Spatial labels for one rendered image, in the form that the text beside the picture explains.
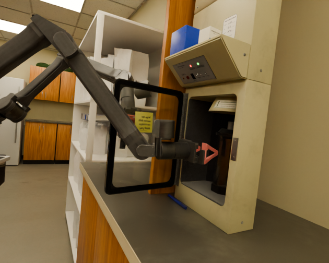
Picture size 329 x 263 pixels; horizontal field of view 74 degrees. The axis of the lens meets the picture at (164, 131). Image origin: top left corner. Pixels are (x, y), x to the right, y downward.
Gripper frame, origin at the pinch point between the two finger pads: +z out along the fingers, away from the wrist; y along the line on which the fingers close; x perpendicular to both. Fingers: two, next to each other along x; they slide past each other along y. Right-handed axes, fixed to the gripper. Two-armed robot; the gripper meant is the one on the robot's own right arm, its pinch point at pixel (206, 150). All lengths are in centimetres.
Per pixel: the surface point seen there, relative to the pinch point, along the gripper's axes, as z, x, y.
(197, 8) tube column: 1, -56, 15
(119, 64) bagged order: -1, -51, 114
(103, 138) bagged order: -9, 10, 121
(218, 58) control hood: -7.4, -28.9, -10.3
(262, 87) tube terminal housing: 7.1, -22.0, -14.9
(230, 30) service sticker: 0.4, -40.4, -5.8
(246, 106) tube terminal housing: 1.1, -15.8, -14.9
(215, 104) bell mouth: 2.0, -16.6, -0.3
